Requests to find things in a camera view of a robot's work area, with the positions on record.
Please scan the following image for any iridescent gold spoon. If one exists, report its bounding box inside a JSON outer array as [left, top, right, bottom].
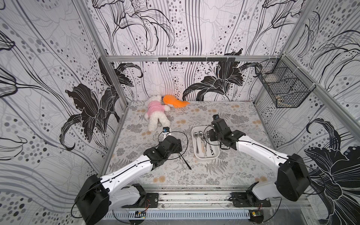
[[203, 133, 208, 158]]

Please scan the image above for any wooden handled silver spoon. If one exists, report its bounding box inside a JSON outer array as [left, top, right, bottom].
[[198, 131, 205, 155]]

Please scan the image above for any white rectangular storage box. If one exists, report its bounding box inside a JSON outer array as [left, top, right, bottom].
[[192, 126, 220, 161]]

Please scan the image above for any long silver spoon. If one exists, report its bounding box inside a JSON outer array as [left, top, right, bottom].
[[193, 131, 200, 156]]

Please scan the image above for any black spoon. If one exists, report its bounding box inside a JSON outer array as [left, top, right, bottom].
[[180, 154, 192, 170]]

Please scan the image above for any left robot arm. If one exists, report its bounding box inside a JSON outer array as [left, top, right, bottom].
[[74, 136, 182, 225]]

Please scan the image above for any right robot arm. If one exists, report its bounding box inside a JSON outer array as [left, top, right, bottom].
[[210, 114, 311, 206]]

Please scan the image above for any white plush bear pink shirt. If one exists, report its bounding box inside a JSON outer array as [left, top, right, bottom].
[[144, 95, 171, 132]]

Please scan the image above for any orange plush toy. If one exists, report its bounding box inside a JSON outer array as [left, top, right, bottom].
[[163, 95, 190, 108]]

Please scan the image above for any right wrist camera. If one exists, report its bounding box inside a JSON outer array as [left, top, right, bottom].
[[212, 114, 220, 121]]

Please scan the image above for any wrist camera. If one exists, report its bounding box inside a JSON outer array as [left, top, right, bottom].
[[162, 127, 171, 140], [212, 114, 220, 121]]

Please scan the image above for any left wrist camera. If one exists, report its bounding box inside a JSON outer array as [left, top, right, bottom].
[[162, 127, 171, 140]]

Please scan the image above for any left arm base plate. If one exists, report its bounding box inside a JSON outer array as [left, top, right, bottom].
[[122, 193, 159, 210]]

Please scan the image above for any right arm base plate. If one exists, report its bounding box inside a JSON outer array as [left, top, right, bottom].
[[228, 181, 271, 209]]

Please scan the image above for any white slotted cable duct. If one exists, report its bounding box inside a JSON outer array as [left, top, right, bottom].
[[104, 210, 250, 220]]

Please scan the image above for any black wire wall basket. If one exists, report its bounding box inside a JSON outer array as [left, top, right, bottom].
[[255, 58, 316, 108]]

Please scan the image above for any black bar on rail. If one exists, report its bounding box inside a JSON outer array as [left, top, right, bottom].
[[158, 57, 236, 62]]

